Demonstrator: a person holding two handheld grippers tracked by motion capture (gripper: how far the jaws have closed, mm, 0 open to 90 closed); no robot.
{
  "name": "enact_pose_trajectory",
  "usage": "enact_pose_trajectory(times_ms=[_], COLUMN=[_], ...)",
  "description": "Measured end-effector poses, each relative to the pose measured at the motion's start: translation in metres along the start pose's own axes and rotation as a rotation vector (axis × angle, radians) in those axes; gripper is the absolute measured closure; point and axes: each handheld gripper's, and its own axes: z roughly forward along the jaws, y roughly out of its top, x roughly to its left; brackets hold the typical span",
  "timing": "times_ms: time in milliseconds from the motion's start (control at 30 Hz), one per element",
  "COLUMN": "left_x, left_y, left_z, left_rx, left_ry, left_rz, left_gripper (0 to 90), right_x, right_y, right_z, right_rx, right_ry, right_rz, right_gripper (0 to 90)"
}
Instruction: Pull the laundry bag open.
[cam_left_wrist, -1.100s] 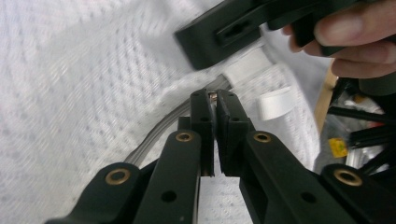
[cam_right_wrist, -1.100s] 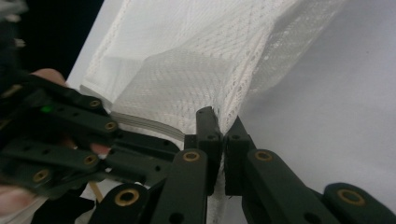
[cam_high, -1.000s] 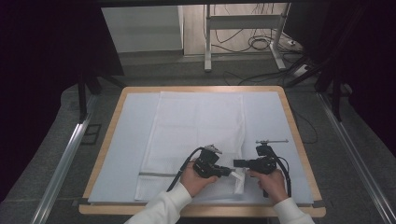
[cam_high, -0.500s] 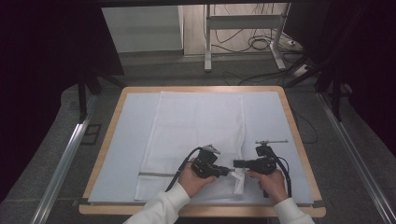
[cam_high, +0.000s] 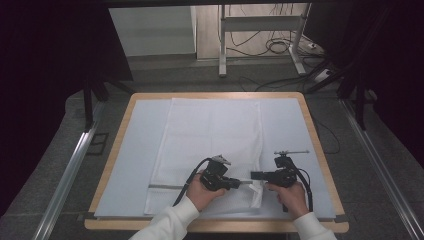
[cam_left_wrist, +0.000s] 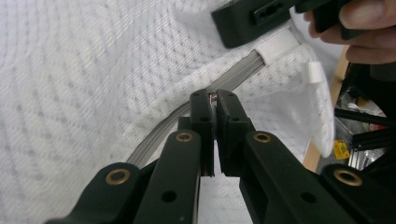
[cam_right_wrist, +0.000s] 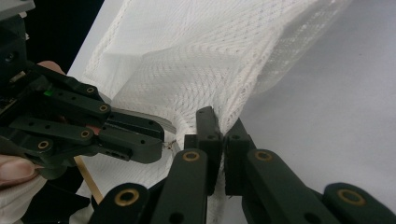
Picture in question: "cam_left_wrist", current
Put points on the yellow packet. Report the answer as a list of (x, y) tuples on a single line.
[(341, 150)]

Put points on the black metal bar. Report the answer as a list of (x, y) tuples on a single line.
[(364, 117), (376, 138)]

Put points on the white mesh laundry bag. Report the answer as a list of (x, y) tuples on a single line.
[(77, 93)]

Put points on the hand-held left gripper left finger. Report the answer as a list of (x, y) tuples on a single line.
[(202, 127)]

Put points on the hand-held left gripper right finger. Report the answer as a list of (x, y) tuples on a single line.
[(232, 133)]

